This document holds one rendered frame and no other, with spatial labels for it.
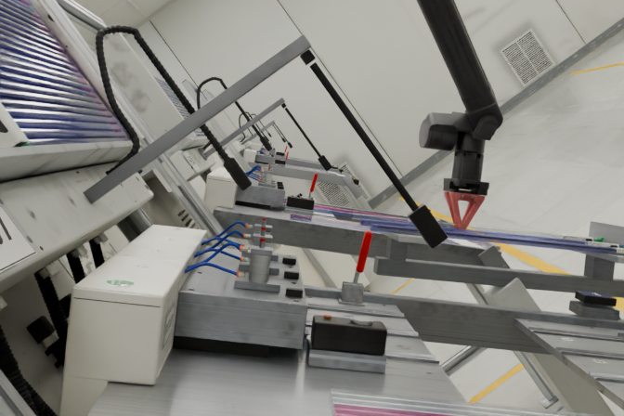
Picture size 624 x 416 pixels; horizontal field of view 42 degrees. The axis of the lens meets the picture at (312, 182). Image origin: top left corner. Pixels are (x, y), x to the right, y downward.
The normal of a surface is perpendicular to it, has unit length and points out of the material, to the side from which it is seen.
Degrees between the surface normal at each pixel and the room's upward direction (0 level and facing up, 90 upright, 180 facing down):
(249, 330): 90
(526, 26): 90
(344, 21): 90
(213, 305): 90
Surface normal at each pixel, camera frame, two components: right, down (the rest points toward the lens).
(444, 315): 0.05, 0.06
